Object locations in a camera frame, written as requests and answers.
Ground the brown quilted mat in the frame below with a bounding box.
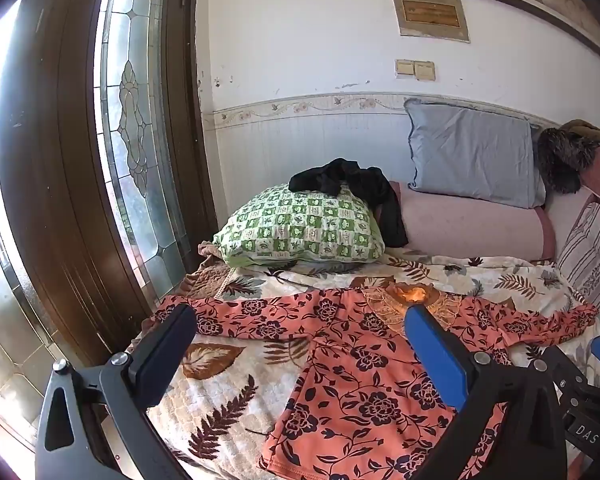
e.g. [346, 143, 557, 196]
[182, 242, 238, 301]

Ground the black garment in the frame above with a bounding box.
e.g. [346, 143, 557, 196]
[288, 158, 409, 248]

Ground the wall electrical panel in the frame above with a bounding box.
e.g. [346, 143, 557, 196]
[391, 0, 471, 43]

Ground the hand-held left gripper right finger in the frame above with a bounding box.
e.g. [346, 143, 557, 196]
[404, 303, 568, 480]

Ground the brown wooden glass door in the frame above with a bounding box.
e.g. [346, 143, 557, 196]
[0, 0, 218, 461]

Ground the striped sofa cushion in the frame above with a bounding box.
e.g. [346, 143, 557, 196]
[555, 200, 600, 321]

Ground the orange floral blouse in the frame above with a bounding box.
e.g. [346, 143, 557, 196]
[152, 282, 600, 480]

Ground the grey-blue pillow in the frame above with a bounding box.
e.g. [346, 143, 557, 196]
[404, 98, 547, 209]

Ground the leaf print fleece blanket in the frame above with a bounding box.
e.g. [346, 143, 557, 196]
[130, 252, 600, 480]

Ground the green checkered pillow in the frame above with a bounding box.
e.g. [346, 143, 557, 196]
[212, 183, 386, 267]

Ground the fur-trimmed coat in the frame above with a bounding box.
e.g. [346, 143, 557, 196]
[536, 119, 600, 196]

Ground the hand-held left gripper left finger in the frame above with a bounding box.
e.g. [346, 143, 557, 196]
[34, 303, 198, 480]

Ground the pink bolster cushion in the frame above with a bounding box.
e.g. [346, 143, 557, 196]
[387, 181, 557, 262]

